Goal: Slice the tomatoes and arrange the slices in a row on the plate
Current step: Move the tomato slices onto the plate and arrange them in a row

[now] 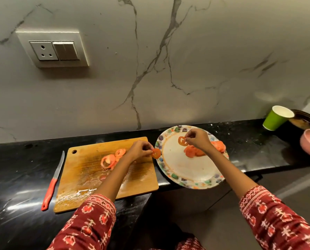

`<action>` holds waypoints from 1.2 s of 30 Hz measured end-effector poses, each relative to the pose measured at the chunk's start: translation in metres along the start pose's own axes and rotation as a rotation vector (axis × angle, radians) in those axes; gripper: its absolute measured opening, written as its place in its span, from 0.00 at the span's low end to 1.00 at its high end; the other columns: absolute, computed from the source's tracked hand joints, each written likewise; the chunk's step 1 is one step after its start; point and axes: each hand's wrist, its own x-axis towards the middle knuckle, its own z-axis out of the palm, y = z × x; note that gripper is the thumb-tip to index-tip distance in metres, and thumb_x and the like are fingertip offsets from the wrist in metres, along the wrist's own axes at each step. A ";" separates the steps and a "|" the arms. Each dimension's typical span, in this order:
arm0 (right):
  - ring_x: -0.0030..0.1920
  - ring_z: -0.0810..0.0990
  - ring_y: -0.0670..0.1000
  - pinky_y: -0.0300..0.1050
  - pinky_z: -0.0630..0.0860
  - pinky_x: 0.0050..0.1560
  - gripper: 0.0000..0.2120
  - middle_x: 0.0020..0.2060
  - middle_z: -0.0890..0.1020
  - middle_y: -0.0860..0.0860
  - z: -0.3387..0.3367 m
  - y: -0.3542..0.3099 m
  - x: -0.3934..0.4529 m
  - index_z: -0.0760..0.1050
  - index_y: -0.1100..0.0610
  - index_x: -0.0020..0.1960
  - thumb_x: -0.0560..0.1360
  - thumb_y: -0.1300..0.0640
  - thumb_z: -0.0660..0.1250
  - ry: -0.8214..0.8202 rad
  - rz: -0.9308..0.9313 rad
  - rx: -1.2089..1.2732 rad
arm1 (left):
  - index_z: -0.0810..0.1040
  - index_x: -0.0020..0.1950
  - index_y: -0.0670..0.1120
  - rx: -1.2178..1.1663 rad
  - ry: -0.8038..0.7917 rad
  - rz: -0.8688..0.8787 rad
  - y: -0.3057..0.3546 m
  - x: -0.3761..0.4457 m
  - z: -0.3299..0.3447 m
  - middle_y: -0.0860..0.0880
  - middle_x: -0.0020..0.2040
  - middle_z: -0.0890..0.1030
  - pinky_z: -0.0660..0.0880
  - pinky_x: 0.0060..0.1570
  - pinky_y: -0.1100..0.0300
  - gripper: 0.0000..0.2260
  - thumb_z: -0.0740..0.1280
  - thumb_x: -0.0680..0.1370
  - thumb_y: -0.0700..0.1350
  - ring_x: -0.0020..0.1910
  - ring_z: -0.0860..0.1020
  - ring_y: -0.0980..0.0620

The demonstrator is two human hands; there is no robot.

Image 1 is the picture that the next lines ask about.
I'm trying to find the wooden cutting board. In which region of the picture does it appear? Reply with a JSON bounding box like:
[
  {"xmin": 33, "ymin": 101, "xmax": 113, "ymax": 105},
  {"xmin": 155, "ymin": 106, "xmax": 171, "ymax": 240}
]
[{"xmin": 53, "ymin": 136, "xmax": 160, "ymax": 214}]

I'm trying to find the red patterned tunic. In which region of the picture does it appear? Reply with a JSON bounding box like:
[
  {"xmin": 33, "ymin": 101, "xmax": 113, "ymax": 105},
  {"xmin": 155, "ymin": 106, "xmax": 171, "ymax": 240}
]
[{"xmin": 149, "ymin": 236, "xmax": 205, "ymax": 250}]

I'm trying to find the person's left hand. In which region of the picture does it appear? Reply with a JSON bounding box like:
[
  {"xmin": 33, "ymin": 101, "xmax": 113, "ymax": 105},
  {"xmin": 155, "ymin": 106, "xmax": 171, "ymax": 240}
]
[{"xmin": 123, "ymin": 140, "xmax": 155, "ymax": 164}]

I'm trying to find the red handled knife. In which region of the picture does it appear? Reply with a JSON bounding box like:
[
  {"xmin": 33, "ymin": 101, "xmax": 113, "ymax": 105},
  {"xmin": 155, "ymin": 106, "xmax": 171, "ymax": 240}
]
[{"xmin": 41, "ymin": 150, "xmax": 66, "ymax": 212}]

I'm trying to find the red patterned left sleeve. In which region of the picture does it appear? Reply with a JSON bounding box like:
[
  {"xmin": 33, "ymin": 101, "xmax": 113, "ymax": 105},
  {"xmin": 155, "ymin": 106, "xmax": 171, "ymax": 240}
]
[{"xmin": 47, "ymin": 194, "xmax": 117, "ymax": 250}]

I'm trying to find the dark cooking pot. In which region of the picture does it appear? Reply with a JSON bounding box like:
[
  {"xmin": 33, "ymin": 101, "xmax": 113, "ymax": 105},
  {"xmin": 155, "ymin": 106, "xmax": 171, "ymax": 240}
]
[{"xmin": 277, "ymin": 109, "xmax": 310, "ymax": 146}]

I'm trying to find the brown lower cabinet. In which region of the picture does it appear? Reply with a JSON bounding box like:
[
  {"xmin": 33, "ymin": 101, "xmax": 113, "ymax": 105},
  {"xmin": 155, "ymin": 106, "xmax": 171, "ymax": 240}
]
[{"xmin": 152, "ymin": 169, "xmax": 310, "ymax": 222}]

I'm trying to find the person's left forearm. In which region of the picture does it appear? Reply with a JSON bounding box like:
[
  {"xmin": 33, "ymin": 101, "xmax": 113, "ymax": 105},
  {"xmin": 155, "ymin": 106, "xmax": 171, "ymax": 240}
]
[{"xmin": 95, "ymin": 158, "xmax": 134, "ymax": 203}]

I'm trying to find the person's right forearm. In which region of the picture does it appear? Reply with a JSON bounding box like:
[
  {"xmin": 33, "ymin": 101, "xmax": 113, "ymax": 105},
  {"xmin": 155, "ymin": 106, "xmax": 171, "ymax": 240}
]
[{"xmin": 206, "ymin": 148, "xmax": 259, "ymax": 200}]

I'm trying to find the floral rimmed plate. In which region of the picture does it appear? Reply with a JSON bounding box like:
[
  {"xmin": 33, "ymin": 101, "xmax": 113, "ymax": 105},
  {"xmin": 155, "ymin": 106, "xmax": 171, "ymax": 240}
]
[{"xmin": 154, "ymin": 125, "xmax": 230, "ymax": 190}]

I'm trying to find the row of tomato slices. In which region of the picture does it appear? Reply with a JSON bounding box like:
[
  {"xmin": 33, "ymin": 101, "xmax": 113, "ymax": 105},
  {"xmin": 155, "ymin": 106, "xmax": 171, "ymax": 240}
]
[{"xmin": 183, "ymin": 141, "xmax": 227, "ymax": 159}]

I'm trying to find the wall socket and switch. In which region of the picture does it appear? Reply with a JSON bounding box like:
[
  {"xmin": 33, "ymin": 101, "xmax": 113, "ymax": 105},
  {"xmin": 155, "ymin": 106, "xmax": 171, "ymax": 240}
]
[{"xmin": 15, "ymin": 29, "xmax": 90, "ymax": 68}]

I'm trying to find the green paper cup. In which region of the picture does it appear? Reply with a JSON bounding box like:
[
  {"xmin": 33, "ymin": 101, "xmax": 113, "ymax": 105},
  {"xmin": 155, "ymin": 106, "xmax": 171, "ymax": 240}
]
[{"xmin": 262, "ymin": 105, "xmax": 295, "ymax": 132}]

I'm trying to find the red patterned sleeve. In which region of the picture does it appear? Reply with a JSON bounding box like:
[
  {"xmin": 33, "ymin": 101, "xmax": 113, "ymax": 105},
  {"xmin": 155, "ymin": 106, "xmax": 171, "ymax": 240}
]
[
  {"xmin": 239, "ymin": 185, "xmax": 310, "ymax": 250},
  {"xmin": 47, "ymin": 194, "xmax": 117, "ymax": 250}
]

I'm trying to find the red patterned right sleeve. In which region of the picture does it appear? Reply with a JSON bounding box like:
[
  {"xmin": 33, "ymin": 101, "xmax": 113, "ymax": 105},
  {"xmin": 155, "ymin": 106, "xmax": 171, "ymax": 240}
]
[{"xmin": 239, "ymin": 185, "xmax": 310, "ymax": 250}]

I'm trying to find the pile of tomato slices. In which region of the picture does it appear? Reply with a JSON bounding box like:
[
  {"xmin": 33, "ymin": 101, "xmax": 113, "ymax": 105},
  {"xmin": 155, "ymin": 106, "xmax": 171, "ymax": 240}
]
[{"xmin": 99, "ymin": 149, "xmax": 127, "ymax": 181}]

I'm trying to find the person's right hand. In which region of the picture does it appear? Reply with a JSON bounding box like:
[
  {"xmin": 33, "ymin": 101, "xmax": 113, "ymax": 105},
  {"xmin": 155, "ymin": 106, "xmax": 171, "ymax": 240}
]
[{"xmin": 184, "ymin": 128, "xmax": 215, "ymax": 155}]

